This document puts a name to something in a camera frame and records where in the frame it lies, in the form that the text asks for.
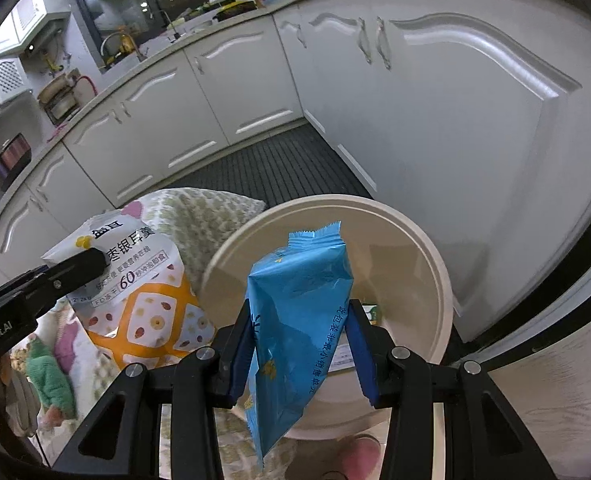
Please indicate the apple print blanket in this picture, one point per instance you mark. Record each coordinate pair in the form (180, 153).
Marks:
(200, 225)

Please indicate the beige round bin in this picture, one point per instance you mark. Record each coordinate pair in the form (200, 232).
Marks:
(400, 260)

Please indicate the blue snack packet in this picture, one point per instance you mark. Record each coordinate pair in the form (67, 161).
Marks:
(295, 310)

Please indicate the black yellow pot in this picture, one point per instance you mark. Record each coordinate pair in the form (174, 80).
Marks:
(235, 8)

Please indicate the dark kitchen window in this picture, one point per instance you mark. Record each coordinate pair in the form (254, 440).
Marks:
(140, 0)

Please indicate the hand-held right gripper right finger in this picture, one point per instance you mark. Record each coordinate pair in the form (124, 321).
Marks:
(361, 360)

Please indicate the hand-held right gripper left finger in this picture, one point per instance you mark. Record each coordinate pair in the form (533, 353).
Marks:
(240, 360)

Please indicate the white kitchen base cabinets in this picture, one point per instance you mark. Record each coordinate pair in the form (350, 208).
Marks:
(450, 135)

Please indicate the white orange snack bag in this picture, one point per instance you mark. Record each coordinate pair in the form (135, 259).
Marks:
(140, 310)

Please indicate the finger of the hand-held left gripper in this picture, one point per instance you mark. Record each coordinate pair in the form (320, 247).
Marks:
(77, 269)

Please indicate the purple metal pot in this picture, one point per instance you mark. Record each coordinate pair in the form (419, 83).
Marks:
(10, 157)

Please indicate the chrome kitchen faucet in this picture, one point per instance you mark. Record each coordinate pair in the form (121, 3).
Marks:
(106, 40)

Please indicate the stacked cooking pots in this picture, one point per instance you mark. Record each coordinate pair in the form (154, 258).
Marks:
(60, 100)

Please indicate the dark ribbed floor mat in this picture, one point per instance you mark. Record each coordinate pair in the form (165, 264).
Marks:
(285, 165)

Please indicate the small green white packet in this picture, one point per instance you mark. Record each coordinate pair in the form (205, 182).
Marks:
(374, 313)

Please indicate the white lattice wall cabinets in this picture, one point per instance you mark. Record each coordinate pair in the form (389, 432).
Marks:
(2, 77)

